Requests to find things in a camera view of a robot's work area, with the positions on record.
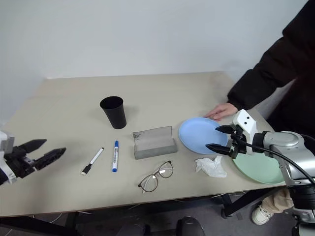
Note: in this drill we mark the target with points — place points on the brown thin-rimmed glasses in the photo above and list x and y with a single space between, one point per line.
142 184

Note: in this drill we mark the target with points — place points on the dark rounded shape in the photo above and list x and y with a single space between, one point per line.
190 227

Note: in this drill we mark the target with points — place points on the white tissue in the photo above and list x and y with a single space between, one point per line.
211 167

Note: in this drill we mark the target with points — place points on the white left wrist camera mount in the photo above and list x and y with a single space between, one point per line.
8 143

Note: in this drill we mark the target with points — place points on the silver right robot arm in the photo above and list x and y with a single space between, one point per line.
285 142

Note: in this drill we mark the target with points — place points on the person's black jacket torso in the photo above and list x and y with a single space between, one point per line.
302 108

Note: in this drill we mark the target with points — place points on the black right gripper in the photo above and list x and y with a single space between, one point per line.
237 145

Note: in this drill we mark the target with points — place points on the white marker with black cap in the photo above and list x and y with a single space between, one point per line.
94 159

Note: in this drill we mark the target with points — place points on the grey glasses case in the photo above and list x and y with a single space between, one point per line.
153 147

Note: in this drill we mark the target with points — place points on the black metal table frame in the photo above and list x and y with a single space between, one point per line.
236 206

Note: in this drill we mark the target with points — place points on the white shoe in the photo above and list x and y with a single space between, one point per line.
261 215

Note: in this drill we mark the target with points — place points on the green round plate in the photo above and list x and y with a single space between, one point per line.
258 170

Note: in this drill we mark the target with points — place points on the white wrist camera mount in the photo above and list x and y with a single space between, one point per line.
244 120
8 143

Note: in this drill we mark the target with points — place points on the blue round plate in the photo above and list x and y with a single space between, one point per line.
197 135

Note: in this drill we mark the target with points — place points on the black plastic cup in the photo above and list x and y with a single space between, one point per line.
116 115

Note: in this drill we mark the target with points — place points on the white marker with blue cap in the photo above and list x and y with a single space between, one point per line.
115 157

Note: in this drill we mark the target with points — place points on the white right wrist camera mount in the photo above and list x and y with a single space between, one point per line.
244 120

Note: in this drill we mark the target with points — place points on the person's bare hand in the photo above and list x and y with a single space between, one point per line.
222 110

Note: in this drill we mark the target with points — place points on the person's beige trouser leg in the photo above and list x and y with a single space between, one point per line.
278 200

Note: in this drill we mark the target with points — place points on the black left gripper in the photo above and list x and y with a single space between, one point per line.
21 163

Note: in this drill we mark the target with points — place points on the person's black jacket sleeve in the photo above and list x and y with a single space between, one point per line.
270 68

